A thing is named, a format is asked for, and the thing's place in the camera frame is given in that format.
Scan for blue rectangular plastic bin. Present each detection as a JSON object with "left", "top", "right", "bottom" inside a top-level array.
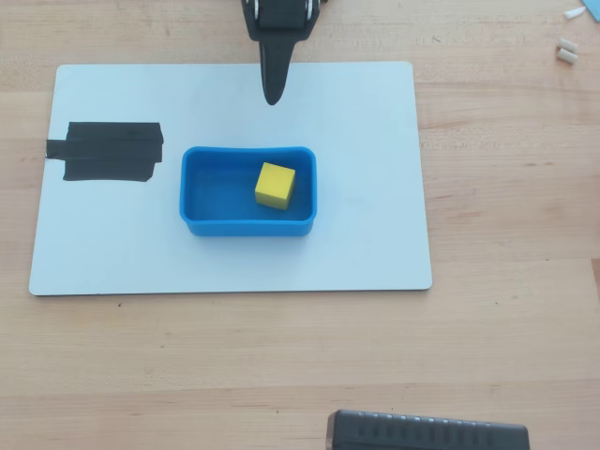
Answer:
[{"left": 177, "top": 145, "right": 320, "bottom": 238}]

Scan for black tape patch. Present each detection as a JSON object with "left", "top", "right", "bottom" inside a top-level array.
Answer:
[{"left": 45, "top": 121, "right": 165, "bottom": 184}]

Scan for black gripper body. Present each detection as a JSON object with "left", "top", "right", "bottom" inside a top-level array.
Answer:
[{"left": 240, "top": 0, "right": 325, "bottom": 44}]

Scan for white rectangular board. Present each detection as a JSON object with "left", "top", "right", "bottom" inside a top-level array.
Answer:
[{"left": 28, "top": 61, "right": 434, "bottom": 297}]

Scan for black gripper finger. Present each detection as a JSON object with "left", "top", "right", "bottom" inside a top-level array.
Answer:
[{"left": 256, "top": 40, "right": 302, "bottom": 107}]

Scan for yellow cube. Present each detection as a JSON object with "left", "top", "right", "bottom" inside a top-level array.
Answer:
[{"left": 254, "top": 161, "right": 297, "bottom": 211}]

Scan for black ribbed device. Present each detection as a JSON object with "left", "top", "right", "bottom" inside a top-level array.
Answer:
[{"left": 325, "top": 409, "right": 532, "bottom": 450}]

